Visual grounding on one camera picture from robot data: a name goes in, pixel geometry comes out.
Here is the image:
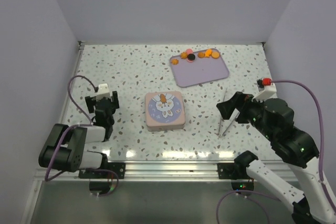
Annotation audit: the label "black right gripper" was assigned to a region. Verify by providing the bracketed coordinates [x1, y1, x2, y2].
[216, 90, 276, 141]

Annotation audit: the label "metal serving tongs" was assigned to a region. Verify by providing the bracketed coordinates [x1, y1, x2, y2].
[216, 88, 239, 138]

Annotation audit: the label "orange swirl cookie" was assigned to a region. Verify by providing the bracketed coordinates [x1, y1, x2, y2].
[181, 52, 187, 59]
[198, 52, 205, 58]
[171, 59, 179, 65]

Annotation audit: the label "silver tin lid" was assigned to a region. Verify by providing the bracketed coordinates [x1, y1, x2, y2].
[145, 91, 186, 126]

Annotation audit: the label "square cookie tin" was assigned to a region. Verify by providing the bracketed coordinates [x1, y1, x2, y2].
[147, 124, 185, 132]

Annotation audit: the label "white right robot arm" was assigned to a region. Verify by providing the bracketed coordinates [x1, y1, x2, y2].
[216, 92, 335, 223]

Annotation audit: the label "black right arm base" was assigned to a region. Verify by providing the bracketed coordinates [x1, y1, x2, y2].
[217, 162, 251, 180]

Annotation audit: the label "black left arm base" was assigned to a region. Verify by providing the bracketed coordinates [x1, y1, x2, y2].
[78, 162, 126, 179]

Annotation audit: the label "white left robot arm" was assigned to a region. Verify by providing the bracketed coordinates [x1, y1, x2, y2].
[38, 91, 120, 178]

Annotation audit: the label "lavender cookie tray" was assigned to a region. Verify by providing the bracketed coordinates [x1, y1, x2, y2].
[169, 48, 229, 88]

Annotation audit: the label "orange round cookie right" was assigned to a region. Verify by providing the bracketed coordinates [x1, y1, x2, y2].
[211, 51, 220, 59]

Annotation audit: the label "orange fish cookie top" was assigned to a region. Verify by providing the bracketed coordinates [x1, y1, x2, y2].
[205, 49, 213, 57]

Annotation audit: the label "black sandwich cookie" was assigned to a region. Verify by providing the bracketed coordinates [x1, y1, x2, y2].
[187, 54, 195, 61]

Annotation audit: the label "orange swirl cookie top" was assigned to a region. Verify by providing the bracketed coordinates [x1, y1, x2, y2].
[181, 52, 187, 59]

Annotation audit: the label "pink round cookie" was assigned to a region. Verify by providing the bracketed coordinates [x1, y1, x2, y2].
[185, 49, 193, 54]

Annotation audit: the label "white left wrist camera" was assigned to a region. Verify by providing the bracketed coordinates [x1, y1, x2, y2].
[96, 83, 111, 101]

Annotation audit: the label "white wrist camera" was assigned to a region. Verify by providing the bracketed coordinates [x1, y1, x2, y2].
[96, 83, 111, 101]
[254, 83, 277, 102]

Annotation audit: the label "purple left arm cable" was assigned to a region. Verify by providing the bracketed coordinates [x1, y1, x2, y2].
[44, 75, 99, 182]

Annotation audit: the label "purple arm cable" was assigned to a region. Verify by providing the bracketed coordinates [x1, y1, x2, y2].
[44, 75, 99, 182]
[215, 79, 336, 224]

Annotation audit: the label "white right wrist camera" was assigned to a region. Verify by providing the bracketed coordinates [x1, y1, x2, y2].
[254, 83, 277, 102]

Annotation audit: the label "red right cable connector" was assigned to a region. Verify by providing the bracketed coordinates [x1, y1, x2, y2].
[257, 78, 272, 89]

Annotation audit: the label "aluminium front rail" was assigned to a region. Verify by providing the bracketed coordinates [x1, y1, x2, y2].
[34, 157, 297, 183]

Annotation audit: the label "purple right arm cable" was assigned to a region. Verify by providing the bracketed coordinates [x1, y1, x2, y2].
[215, 79, 336, 224]

